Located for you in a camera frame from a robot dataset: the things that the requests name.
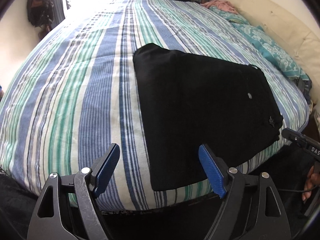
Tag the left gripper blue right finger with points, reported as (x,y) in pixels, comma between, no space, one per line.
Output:
(215,169)

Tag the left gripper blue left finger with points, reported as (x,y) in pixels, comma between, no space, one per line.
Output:
(103,169)

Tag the black pants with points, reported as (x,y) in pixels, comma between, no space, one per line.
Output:
(188,100)

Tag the right hand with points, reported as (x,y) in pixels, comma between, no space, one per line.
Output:
(311,182)

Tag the striped blue green bed sheet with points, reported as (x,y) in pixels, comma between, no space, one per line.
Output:
(76,94)

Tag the teal floral pillow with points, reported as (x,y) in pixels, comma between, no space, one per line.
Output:
(266,46)

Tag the cream padded headboard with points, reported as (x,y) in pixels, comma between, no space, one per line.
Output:
(289,32)

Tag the pink cloth on bed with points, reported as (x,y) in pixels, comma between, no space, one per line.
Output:
(222,5)

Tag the black bag hanging on wall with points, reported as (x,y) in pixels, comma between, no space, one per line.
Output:
(40,13)

